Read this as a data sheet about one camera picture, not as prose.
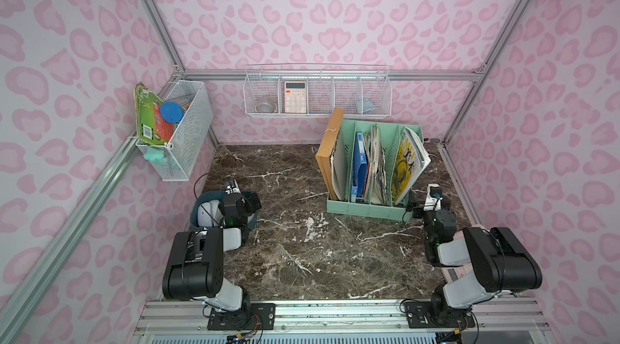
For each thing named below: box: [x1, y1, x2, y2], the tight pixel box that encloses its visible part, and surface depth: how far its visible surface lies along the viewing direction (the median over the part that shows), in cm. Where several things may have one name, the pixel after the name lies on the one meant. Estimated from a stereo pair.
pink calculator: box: [284, 80, 307, 114], surface depth 97 cm
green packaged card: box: [134, 81, 175, 145], surface depth 72 cm
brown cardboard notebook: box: [315, 107, 345, 202], surface depth 78 cm
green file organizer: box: [326, 119, 425, 222], surface depth 92 cm
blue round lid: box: [159, 101, 185, 125], surface depth 77 cm
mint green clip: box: [142, 146, 166, 163], surface depth 65 cm
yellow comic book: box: [391, 126, 432, 206], surface depth 88 cm
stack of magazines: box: [363, 124, 388, 206], surface depth 88 cm
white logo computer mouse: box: [196, 200, 225, 227], surface depth 94 cm
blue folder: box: [352, 131, 369, 200], surface depth 90 cm
